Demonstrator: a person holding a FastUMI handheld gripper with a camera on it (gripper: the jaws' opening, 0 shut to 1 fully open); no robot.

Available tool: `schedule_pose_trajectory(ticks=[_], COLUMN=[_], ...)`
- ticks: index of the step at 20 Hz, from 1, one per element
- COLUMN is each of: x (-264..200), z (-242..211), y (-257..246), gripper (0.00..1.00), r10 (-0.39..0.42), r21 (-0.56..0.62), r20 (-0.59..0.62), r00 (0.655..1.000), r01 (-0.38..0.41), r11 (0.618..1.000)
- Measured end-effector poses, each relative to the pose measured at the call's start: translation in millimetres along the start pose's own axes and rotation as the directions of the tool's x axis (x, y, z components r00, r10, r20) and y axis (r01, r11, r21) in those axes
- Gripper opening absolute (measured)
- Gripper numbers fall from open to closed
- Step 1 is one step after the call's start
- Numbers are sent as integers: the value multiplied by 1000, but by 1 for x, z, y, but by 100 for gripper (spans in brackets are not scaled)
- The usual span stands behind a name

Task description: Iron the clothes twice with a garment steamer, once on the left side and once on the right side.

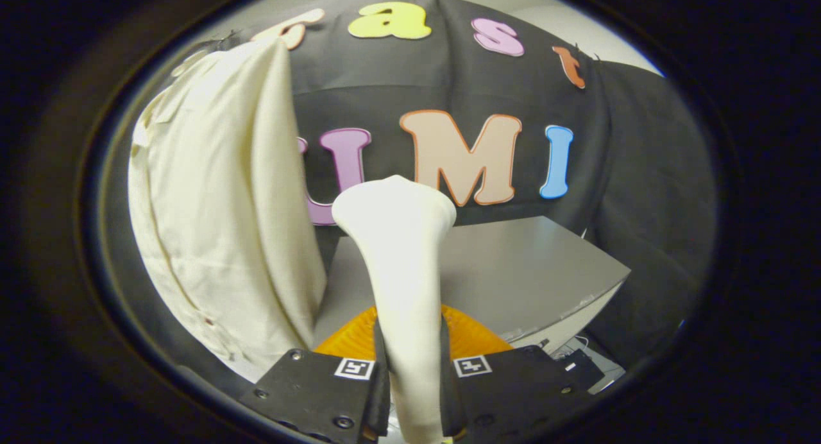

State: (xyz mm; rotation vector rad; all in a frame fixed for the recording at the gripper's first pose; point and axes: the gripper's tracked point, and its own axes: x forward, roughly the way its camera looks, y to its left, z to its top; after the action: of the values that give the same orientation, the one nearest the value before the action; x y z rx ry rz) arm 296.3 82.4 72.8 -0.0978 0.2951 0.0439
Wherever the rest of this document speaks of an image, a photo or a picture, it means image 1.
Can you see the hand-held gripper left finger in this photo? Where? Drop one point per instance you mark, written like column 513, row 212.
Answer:
column 314, row 392

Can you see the grey cabinet with dark top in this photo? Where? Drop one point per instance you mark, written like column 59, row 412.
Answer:
column 513, row 264

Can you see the white garment steamer nozzle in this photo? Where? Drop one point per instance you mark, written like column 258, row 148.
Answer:
column 404, row 271

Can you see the black box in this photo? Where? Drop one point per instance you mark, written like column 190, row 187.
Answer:
column 580, row 367

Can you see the cream button shirt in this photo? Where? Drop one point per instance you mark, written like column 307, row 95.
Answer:
column 211, row 206

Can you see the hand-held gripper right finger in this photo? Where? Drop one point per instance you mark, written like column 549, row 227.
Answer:
column 507, row 392

